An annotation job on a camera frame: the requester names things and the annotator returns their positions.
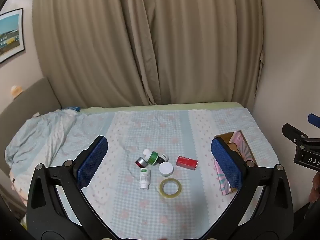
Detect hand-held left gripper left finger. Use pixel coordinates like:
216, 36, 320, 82
26, 135, 118, 240

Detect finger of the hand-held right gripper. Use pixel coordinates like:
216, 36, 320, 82
282, 123, 309, 145
307, 113, 320, 126

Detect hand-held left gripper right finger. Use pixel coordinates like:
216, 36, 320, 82
202, 137, 294, 240

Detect cardboard box with pink print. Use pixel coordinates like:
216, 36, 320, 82
214, 130, 256, 196

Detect red carton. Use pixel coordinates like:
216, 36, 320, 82
176, 155, 199, 171

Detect silver and red tin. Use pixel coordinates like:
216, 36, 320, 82
135, 156, 148, 168

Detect white bottle with green label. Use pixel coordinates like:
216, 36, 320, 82
139, 168, 151, 190

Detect white jar with green label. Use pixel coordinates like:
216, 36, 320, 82
147, 150, 160, 165

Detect jar with pale green lid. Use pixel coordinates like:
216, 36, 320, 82
159, 162, 174, 177

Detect clear tape roll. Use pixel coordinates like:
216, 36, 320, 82
159, 178, 182, 198

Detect person's right hand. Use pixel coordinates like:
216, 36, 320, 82
309, 171, 320, 202

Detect light blue duvet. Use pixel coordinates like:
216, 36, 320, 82
5, 108, 78, 180

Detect pale green mattress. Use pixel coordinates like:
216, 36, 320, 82
80, 101, 245, 113

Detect grey headboard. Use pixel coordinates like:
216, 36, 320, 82
0, 77, 62, 178

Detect beige curtain panel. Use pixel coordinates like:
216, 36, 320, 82
117, 0, 265, 106
32, 0, 157, 108

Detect framed wall picture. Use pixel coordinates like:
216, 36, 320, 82
0, 8, 26, 64

